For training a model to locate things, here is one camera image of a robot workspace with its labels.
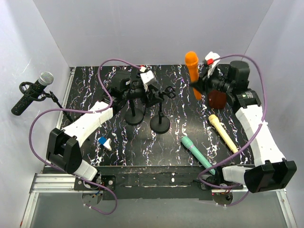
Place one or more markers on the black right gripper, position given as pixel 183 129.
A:
pixel 204 80

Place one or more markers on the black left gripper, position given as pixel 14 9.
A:
pixel 153 99

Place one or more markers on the black round-base stand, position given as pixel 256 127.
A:
pixel 160 124
pixel 133 116

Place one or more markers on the orange microphone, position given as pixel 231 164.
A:
pixel 191 61

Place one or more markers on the cream wooden microphone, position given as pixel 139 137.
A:
pixel 213 119

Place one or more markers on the mint green toy microphone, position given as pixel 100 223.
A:
pixel 188 144

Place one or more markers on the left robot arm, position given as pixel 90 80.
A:
pixel 64 145

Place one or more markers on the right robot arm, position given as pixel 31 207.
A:
pixel 271 171

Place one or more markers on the silver-headed black microphone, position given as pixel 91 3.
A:
pixel 32 92

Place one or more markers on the brown wooden metronome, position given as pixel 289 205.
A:
pixel 217 99

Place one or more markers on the blue and white toy block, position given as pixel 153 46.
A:
pixel 105 142

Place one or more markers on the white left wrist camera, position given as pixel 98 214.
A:
pixel 147 77

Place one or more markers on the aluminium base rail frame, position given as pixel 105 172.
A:
pixel 144 164

